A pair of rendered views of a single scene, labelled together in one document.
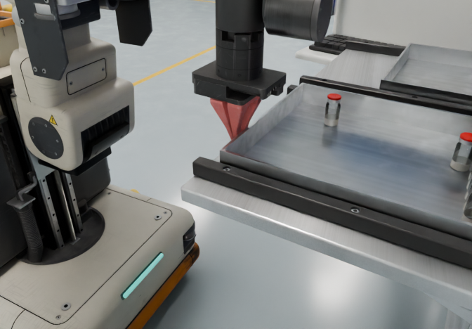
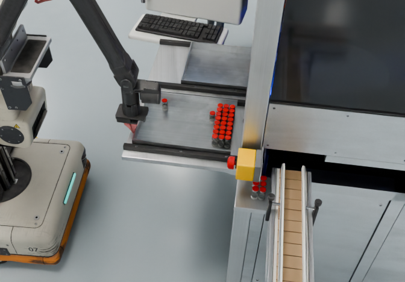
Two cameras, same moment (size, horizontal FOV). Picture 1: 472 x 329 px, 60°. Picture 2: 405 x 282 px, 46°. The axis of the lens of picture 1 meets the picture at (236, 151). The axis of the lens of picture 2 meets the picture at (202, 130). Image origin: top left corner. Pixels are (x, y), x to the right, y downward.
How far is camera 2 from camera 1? 118 cm
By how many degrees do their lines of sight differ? 24
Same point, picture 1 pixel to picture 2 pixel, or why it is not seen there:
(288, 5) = (148, 97)
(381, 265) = (190, 165)
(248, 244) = (118, 149)
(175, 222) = (75, 151)
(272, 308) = (145, 184)
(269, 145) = (144, 128)
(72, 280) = (31, 203)
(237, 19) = (131, 101)
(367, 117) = (178, 101)
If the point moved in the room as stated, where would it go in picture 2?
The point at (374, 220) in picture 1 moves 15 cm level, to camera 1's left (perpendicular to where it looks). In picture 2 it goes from (186, 153) to (144, 166)
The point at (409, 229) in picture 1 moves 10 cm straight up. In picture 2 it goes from (196, 153) to (196, 133)
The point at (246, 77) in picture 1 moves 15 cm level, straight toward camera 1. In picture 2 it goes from (136, 115) to (149, 146)
